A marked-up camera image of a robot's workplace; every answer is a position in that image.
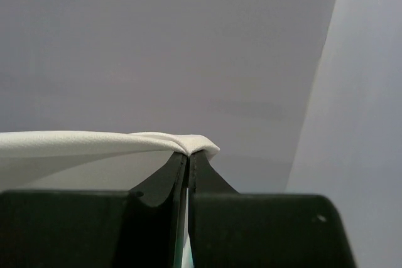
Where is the white t shirt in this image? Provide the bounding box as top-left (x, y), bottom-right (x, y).
top-left (1, 131), bottom-right (219, 264)

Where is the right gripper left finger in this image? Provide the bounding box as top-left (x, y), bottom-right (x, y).
top-left (1, 153), bottom-right (188, 267)

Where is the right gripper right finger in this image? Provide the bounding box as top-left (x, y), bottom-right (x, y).
top-left (188, 151), bottom-right (356, 267)

